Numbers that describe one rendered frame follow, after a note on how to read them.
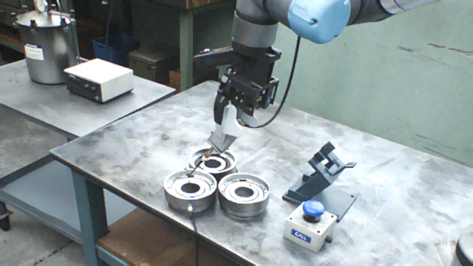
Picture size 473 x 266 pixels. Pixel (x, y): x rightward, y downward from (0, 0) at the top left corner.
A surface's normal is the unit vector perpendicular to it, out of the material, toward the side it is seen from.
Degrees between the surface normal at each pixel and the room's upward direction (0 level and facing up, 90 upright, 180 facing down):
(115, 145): 0
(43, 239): 0
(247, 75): 91
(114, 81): 90
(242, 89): 91
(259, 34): 96
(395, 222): 0
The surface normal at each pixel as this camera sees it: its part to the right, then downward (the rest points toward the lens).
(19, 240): 0.06, -0.83
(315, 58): -0.58, 0.42
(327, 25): 0.56, 0.59
